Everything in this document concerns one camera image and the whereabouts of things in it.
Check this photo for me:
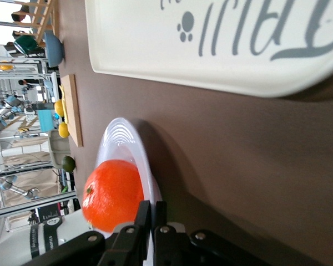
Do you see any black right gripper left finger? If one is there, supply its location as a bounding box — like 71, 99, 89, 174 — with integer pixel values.
24, 201, 152, 266

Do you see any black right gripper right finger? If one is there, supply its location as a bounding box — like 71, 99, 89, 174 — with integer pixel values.
154, 201, 267, 266

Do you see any orange fruit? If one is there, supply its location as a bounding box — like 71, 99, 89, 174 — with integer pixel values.
82, 158, 145, 234

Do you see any white round plate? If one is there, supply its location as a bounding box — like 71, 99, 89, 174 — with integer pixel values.
94, 117, 164, 266

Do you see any dark green lime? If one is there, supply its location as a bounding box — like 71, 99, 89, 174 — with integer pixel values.
62, 155, 77, 172

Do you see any brown table cover mat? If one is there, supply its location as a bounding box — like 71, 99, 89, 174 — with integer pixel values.
57, 0, 333, 266

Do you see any grey plastic bin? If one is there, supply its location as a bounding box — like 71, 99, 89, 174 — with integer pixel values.
48, 129, 72, 168

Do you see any yellow lemon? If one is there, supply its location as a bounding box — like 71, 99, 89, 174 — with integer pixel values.
58, 122, 70, 139
54, 100, 65, 117

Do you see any wooden cutting board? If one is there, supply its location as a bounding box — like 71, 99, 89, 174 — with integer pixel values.
60, 74, 84, 148

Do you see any yellow plastic fork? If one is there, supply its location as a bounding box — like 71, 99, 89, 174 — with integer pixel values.
61, 94, 70, 125

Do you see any cyan box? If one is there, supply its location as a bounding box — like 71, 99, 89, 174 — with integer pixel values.
38, 110, 56, 132

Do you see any cream bear print tray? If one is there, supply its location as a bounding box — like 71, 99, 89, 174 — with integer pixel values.
84, 0, 333, 99

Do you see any blue bowl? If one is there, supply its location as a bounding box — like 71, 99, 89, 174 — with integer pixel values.
44, 32, 64, 68

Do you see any dark green cup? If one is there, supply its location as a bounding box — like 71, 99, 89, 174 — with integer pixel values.
13, 34, 46, 56

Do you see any wooden dish rack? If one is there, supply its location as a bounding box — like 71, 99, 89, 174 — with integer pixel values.
12, 0, 59, 47

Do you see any aluminium frame bar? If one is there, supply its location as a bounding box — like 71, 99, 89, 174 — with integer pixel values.
0, 190, 77, 220

